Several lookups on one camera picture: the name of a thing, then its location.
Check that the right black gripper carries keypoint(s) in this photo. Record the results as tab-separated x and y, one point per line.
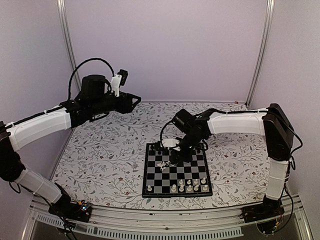
180	158

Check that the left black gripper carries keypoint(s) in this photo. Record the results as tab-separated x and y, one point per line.
130	107

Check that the white knight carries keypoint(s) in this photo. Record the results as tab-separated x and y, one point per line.
196	188

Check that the white bishop piece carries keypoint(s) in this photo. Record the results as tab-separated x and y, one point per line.
189	188

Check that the black white chess board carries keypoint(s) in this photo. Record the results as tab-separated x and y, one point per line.
162	181

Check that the white king piece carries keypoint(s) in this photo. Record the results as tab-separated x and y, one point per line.
181	185

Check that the white queen piece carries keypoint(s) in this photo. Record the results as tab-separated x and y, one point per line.
173	188

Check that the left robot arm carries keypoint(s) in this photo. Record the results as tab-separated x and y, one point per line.
25	143

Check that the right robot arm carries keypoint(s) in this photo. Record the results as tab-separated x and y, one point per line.
271	123

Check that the black pieces row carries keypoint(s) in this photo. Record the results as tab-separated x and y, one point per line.
185	150

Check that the white pieces pile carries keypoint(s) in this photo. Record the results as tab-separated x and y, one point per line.
163	165

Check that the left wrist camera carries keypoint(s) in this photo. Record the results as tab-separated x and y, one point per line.
118	80

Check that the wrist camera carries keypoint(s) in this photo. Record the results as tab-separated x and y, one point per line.
118	80
167	144

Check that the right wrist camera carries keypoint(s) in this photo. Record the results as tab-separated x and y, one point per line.
167	144

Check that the front aluminium rail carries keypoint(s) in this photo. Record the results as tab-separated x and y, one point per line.
222	223

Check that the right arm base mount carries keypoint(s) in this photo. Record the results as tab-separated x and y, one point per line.
267	209

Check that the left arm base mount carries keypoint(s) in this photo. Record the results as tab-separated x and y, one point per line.
65	208

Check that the left aluminium frame post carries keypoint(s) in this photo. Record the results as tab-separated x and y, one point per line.
62	13

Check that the aluminium frame post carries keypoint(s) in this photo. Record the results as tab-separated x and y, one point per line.
62	13
270	4

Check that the right aluminium frame post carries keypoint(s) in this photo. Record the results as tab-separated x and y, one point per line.
270	4

